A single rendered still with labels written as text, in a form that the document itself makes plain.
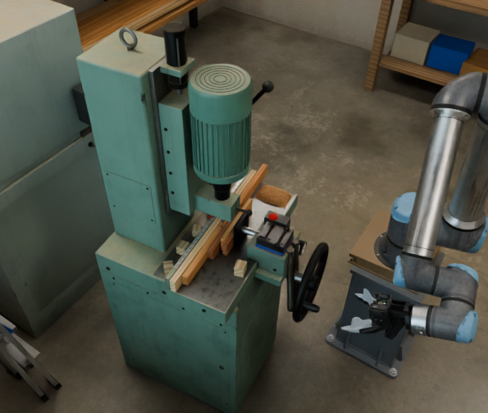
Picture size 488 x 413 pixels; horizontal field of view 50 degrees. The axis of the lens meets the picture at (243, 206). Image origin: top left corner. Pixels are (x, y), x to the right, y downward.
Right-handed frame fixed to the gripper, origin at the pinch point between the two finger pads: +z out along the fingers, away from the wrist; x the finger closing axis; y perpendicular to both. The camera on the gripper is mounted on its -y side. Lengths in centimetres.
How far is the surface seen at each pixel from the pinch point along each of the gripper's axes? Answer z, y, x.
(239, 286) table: 30.5, 15.2, 8.8
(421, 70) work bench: 42, -51, -280
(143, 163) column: 55, 57, 1
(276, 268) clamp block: 23.1, 12.9, -3.0
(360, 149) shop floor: 68, -67, -197
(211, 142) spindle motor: 29, 62, -2
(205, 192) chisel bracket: 45, 39, -9
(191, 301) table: 41.5, 17.9, 20.1
